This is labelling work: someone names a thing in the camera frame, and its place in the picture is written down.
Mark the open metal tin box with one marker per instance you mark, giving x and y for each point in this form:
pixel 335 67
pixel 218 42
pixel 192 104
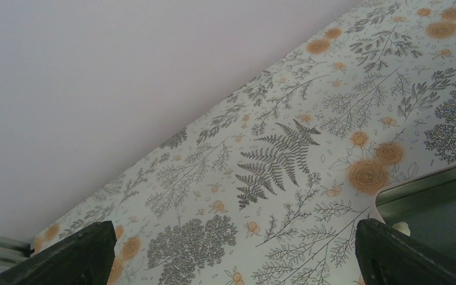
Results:
pixel 427 204

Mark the floral patterned table mat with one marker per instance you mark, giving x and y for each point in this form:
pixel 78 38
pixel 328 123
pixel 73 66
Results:
pixel 268 186

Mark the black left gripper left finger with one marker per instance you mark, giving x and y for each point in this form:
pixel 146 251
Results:
pixel 85 257

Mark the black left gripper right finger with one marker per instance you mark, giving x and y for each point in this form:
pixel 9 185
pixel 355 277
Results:
pixel 387 256

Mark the white chess piece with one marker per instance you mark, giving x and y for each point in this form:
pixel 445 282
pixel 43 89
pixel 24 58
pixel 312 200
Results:
pixel 402 227

